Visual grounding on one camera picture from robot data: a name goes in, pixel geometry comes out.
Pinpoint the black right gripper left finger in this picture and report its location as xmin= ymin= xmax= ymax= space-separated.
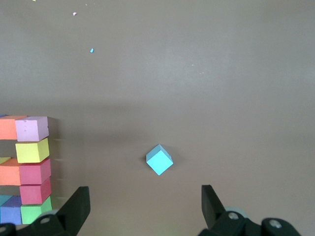
xmin=16 ymin=186 xmax=91 ymax=236

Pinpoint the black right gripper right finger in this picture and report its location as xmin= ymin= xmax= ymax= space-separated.
xmin=198 ymin=184 xmax=301 ymax=236

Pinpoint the green foam cube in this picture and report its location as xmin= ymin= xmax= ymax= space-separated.
xmin=20 ymin=196 xmax=53 ymax=225

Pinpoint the red foam cube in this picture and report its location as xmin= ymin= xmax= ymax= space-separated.
xmin=19 ymin=177 xmax=52 ymax=206
xmin=19 ymin=158 xmax=52 ymax=185

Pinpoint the purple foam cube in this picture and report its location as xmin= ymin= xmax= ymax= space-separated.
xmin=0 ymin=195 xmax=23 ymax=226

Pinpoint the yellow foam cube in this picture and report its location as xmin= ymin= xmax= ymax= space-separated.
xmin=15 ymin=138 xmax=50 ymax=164

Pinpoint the orange foam cube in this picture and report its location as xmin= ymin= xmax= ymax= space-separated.
xmin=0 ymin=116 xmax=28 ymax=141
xmin=0 ymin=158 xmax=21 ymax=186

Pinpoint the pink foam cube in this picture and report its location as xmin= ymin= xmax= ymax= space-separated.
xmin=15 ymin=116 xmax=50 ymax=143

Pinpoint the light blue foam cube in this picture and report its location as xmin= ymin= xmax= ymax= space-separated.
xmin=145 ymin=144 xmax=174 ymax=176

